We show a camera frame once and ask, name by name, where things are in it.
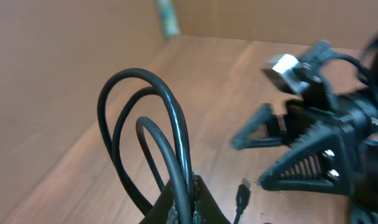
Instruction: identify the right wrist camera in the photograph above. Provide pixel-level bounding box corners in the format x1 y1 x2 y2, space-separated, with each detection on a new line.
261 54 309 95

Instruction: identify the thick black usb cable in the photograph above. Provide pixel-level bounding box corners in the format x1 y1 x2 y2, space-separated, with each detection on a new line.
97 67 196 224

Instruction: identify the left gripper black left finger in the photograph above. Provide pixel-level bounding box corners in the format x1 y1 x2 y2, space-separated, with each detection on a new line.
139 180 179 224

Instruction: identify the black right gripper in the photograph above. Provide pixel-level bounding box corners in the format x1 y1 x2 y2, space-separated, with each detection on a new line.
230 40 378 215

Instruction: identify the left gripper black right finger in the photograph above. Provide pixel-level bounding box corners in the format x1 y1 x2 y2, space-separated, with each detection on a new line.
192 174 230 224

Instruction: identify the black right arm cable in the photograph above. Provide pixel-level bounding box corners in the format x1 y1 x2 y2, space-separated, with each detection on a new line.
325 27 378 125

